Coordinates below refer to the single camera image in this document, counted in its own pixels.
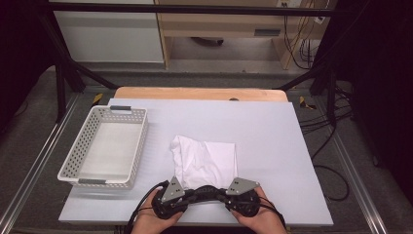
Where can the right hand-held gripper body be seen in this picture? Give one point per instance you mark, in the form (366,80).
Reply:
(243,201)

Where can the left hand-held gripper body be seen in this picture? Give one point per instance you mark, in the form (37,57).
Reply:
(168,201)

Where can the white shorts with black waistband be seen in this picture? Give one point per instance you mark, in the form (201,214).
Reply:
(207,162)

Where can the white perforated plastic basket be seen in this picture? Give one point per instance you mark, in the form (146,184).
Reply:
(110,149)

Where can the person's left hand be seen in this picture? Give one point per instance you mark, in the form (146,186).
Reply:
(149,224)

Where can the person's right hand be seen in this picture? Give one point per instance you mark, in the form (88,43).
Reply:
(263,224)

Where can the wooden table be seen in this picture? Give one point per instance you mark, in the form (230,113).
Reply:
(195,93)

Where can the yellow black tape marker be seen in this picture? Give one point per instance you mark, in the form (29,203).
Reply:
(97,98)
(305,102)

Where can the black metal stand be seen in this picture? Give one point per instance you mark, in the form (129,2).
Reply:
(330,94)
(60,94)

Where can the black object under desk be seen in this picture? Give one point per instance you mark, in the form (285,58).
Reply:
(207,41)

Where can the grey label plate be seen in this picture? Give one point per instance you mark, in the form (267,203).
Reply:
(267,32)

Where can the light wooden desk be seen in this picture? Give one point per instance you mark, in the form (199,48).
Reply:
(220,26)

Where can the white cabinet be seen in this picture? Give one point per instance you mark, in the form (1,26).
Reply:
(110,39)

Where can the black curtain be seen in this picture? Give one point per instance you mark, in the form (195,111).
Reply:
(380,81)
(19,48)

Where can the black metal crossbar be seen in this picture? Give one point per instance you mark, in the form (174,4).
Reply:
(195,8)

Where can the aluminium floor rail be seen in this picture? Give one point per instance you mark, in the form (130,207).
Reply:
(354,169)
(35,169)

